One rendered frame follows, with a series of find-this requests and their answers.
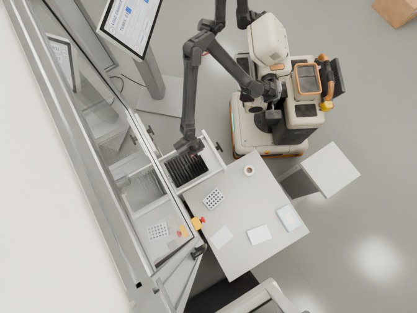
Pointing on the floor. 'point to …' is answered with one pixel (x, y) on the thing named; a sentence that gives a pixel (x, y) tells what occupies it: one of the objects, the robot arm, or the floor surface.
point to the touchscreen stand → (159, 89)
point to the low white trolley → (244, 214)
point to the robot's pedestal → (318, 175)
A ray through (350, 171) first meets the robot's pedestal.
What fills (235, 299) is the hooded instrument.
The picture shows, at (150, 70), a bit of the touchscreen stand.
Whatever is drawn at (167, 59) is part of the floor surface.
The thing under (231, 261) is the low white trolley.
